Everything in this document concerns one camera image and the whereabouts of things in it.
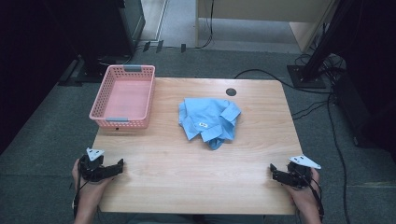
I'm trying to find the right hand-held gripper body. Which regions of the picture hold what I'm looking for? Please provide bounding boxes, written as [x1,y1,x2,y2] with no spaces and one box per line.
[287,155,322,189]

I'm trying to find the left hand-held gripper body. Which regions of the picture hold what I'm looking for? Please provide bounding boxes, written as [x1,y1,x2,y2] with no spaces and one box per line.
[78,147,106,183]

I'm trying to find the light blue shirt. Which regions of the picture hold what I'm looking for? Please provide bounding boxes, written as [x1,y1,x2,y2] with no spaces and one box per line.
[177,97,243,151]

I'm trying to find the person's right hand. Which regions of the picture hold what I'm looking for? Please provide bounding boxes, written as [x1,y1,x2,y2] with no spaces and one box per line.
[281,169,321,206]

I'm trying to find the person's left hand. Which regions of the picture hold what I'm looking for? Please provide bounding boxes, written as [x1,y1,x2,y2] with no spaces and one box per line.
[72,158,115,202]

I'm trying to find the pink plastic basket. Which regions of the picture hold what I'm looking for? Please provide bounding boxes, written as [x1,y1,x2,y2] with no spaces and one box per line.
[89,64,156,130]

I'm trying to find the black box on floor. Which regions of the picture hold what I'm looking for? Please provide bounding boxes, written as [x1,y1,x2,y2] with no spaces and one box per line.
[332,70,396,153]

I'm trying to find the black curtain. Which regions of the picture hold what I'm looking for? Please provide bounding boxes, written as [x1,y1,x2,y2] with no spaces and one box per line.
[0,0,78,155]

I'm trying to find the black cabinet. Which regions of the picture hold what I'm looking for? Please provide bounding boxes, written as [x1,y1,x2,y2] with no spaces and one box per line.
[43,0,147,84]

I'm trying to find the light wooden cabinet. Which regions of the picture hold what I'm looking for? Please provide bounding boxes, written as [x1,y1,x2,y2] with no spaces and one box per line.
[194,0,341,54]

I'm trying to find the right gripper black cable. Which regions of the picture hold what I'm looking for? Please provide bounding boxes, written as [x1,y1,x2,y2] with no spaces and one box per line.
[298,171,325,222]

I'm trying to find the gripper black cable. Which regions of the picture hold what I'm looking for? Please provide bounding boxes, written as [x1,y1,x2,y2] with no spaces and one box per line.
[72,176,90,218]
[298,171,325,222]

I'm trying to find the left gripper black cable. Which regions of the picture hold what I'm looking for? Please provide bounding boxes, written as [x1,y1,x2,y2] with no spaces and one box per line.
[72,176,90,218]

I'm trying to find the long black floor cable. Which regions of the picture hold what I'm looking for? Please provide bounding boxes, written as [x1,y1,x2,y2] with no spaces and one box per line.
[326,92,352,224]

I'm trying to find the pair of black floor cables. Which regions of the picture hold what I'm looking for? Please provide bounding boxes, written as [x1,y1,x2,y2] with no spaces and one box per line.
[291,99,330,121]

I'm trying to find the curved black floor cable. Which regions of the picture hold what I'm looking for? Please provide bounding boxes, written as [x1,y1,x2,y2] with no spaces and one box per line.
[233,68,332,95]

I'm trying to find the black stand base plate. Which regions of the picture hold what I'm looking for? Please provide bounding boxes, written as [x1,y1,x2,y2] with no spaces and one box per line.
[287,64,327,90]

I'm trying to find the tangled black cables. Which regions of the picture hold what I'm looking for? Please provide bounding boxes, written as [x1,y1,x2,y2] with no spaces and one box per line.
[293,52,347,82]

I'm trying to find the black metal stand post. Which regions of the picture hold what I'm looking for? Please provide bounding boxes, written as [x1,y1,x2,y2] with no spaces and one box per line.
[302,0,354,82]

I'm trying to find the hanging black cable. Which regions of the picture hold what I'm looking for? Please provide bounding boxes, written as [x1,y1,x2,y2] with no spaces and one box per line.
[195,0,216,49]

